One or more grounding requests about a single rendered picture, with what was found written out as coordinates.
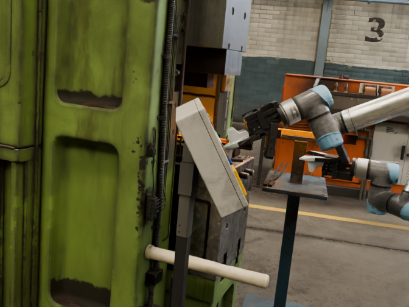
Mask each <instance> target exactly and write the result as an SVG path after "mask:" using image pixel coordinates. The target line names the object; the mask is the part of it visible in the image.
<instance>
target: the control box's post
mask: <svg viewBox="0 0 409 307"><path fill-rule="evenodd" d="M182 161H183V162H187V163H195V162H194V160H193V158H192V156H191V154H190V152H189V149H188V148H187V146H186V143H184V146H183V160H182ZM194 202H195V195H193V196H192V197H190V196H184V195H181V194H180V196H179V204H178V218H177V232H176V236H177V238H176V245H175V259H174V267H173V281H172V295H171V303H170V305H171V307H184V304H185V296H186V283H187V270H188V263H189V250H190V243H191V234H192V222H193V215H194Z"/></svg>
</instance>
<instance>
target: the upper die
mask: <svg viewBox="0 0 409 307"><path fill-rule="evenodd" d="M242 54H243V52H239V51H232V50H228V49H216V48H202V47H194V46H187V48H186V62H185V70H184V71H189V72H200V73H207V74H218V75H228V76H240V72H241V65H242Z"/></svg>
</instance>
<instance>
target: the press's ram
mask: <svg viewBox="0 0 409 307"><path fill-rule="evenodd" d="M251 1H252V0H191V3H190V11H189V25H188V33H187V46H194V47H202V48H216V49H228V50H232V51H239V52H246V47H247V41H248V29H249V23H250V11H251Z"/></svg>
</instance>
